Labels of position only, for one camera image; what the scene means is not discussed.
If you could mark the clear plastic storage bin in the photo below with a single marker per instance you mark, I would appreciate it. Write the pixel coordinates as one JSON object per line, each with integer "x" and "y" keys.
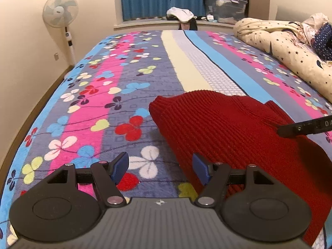
{"x": 225, "y": 7}

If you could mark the navy dotted cloth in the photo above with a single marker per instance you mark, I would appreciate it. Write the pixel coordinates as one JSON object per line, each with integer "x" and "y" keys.
{"x": 324, "y": 40}

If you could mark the cream star-print duvet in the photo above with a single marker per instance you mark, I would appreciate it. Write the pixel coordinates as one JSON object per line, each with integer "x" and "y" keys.
{"x": 285, "y": 49}

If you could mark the red knit sweater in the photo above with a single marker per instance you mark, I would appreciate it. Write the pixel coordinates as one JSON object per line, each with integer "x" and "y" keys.
{"x": 233, "y": 129}

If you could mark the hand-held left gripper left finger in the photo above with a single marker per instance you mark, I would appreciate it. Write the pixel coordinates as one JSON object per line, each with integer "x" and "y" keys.
{"x": 120, "y": 166}

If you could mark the white standing fan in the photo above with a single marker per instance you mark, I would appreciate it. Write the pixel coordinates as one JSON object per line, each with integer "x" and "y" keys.
{"x": 61, "y": 10}

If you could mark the window sill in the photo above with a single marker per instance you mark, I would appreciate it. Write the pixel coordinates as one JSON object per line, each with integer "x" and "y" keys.
{"x": 145, "y": 24}

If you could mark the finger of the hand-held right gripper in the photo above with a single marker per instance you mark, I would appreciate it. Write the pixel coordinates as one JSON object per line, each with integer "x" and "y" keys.
{"x": 293, "y": 130}

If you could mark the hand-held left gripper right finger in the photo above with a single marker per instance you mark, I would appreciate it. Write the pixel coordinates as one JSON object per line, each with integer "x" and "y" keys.
{"x": 201, "y": 167}

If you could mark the white clothes pile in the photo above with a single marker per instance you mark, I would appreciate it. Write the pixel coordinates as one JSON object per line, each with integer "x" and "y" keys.
{"x": 180, "y": 13}

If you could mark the dark cloth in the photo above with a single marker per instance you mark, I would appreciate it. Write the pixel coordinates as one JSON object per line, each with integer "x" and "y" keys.
{"x": 193, "y": 25}

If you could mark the floral striped bed sheet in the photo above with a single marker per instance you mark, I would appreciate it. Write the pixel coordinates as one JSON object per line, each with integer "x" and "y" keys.
{"x": 103, "y": 96}

